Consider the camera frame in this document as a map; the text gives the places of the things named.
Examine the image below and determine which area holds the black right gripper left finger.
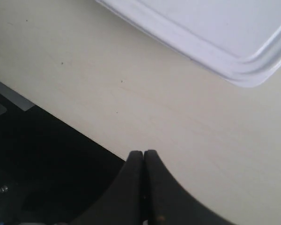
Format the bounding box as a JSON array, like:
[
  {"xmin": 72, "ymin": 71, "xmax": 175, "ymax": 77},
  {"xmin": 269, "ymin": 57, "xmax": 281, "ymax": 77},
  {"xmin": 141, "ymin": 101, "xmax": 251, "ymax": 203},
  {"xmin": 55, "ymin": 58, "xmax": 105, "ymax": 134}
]
[{"xmin": 70, "ymin": 151, "xmax": 143, "ymax": 225}]

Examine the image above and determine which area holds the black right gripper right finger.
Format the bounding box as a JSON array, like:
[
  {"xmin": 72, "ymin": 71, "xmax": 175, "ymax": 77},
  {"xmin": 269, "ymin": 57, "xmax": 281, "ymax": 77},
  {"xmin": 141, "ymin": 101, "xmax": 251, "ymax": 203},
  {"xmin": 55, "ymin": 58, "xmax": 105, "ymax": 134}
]
[{"xmin": 144, "ymin": 150, "xmax": 232, "ymax": 225}]

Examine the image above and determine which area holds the white lidded plastic container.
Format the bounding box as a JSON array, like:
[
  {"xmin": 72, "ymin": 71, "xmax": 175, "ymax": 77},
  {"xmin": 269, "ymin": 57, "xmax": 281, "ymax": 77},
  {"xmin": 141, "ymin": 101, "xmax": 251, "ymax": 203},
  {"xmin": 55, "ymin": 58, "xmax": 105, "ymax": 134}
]
[{"xmin": 101, "ymin": 0, "xmax": 281, "ymax": 87}]

